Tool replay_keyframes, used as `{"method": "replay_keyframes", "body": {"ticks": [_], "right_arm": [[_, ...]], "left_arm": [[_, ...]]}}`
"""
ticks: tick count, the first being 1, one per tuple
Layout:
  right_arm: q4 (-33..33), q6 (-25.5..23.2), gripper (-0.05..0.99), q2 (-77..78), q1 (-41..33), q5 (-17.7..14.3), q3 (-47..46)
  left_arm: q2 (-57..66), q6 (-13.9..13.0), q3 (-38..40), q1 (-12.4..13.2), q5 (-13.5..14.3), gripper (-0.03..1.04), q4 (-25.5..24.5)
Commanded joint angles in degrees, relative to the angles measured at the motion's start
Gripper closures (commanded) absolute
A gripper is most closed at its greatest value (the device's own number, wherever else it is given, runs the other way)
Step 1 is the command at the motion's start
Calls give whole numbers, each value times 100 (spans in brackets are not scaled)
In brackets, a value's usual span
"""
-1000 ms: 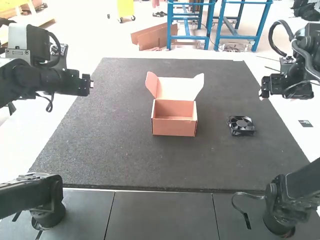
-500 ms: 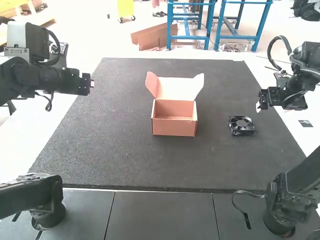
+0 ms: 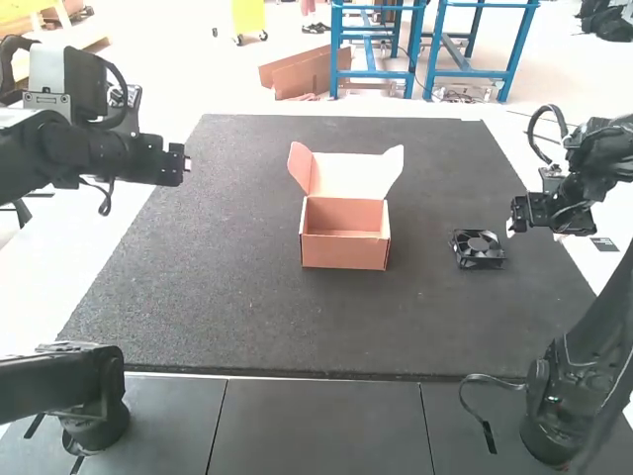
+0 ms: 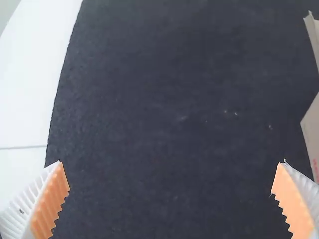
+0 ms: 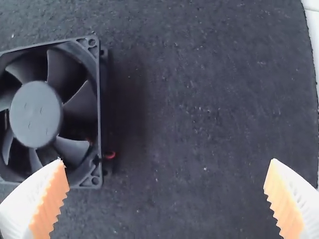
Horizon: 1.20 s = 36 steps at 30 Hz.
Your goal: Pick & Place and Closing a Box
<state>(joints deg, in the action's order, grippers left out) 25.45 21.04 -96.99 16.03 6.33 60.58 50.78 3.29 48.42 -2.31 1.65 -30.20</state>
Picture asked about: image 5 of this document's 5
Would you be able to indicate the black mat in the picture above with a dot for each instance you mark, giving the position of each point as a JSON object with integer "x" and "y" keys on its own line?
{"x": 199, "y": 99}

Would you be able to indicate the black square fan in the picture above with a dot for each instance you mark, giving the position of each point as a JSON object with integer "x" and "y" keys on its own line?
{"x": 37, "y": 114}

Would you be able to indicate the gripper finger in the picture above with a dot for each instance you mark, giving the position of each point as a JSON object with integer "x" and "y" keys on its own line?
{"x": 294, "y": 204}
{"x": 30, "y": 199}

